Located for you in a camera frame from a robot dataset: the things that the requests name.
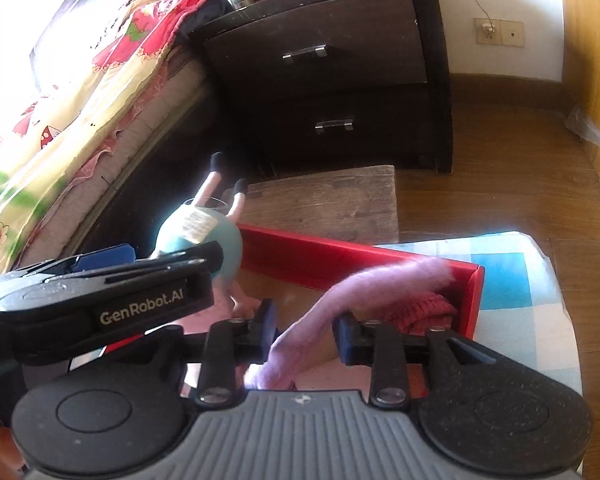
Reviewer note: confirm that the red cardboard box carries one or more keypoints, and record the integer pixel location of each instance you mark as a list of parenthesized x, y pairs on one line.
[(305, 265)]

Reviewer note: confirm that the blue checkered cloth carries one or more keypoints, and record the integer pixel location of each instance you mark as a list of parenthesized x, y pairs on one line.
[(510, 270)]

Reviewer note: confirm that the bed with floral quilt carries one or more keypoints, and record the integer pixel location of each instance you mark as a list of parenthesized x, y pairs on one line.
[(80, 125)]

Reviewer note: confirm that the beige wall socket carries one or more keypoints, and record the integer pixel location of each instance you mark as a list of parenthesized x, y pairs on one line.
[(500, 33)]

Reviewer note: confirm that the pink plush toy blue dress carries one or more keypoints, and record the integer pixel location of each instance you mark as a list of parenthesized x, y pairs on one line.
[(230, 252)]

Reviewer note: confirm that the dark wooden nightstand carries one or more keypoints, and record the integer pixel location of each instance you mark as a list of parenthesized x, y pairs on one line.
[(435, 60)]

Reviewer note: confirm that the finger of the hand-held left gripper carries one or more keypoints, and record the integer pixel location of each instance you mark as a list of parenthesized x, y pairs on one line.
[(105, 256), (200, 255)]

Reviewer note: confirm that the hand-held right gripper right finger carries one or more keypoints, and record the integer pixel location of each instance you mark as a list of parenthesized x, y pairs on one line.
[(343, 342)]

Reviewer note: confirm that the dark bed frame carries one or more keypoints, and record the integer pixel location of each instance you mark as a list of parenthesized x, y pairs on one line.
[(170, 175)]

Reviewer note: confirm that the dark wooden headboard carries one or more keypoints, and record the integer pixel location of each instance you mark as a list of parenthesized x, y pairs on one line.
[(65, 25)]

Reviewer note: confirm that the clear plastic wrap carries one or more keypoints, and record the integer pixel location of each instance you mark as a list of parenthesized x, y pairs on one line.
[(590, 127)]

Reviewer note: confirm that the red knitted cloth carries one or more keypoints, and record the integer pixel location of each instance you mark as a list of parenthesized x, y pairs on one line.
[(425, 310)]

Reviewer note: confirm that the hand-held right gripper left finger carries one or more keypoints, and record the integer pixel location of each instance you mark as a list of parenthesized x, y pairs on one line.
[(267, 327)]

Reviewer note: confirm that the purple towel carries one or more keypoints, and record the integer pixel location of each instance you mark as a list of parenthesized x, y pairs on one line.
[(380, 280)]

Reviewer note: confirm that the grey mattress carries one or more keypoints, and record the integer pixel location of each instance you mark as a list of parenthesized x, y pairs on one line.
[(145, 130)]

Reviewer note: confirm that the low wooden stool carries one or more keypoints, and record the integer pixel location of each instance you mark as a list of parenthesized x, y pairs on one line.
[(330, 205)]

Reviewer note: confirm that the wooden wardrobe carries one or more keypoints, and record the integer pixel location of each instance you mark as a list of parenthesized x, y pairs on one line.
[(595, 50)]

